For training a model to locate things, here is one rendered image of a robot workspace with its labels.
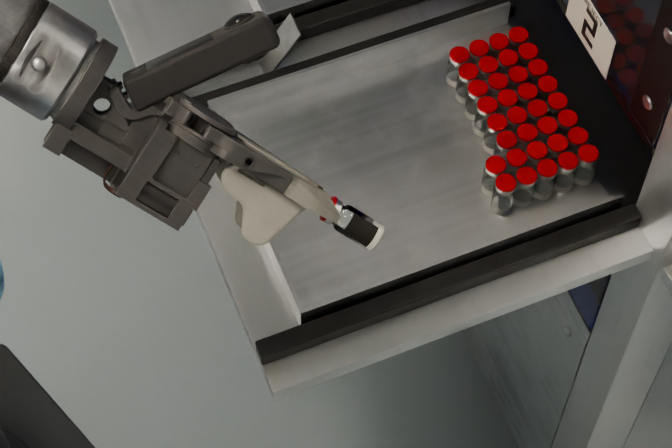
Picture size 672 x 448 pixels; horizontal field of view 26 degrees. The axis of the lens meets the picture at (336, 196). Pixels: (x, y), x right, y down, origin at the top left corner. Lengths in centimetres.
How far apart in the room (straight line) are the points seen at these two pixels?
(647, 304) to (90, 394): 109
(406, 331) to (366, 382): 94
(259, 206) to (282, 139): 46
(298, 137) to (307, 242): 12
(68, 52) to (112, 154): 8
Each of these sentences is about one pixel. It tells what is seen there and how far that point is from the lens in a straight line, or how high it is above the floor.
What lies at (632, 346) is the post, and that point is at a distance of 164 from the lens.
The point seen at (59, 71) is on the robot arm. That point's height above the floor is 133.
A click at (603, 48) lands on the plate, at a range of 141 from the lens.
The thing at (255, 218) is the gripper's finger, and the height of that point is 123.
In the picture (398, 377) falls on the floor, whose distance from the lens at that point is 234.
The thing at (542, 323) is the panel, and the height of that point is 46.
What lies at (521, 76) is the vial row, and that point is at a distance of 150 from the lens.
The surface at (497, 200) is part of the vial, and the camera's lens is 144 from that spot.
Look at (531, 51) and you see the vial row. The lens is 152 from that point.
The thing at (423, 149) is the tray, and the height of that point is 88.
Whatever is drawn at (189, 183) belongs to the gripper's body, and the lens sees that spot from 103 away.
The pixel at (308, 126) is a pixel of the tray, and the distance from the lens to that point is 151.
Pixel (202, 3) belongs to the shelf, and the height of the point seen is 88.
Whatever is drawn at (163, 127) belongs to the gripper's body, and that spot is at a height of 129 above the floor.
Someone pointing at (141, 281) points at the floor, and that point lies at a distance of 243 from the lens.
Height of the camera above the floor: 214
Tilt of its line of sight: 59 degrees down
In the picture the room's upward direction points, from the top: straight up
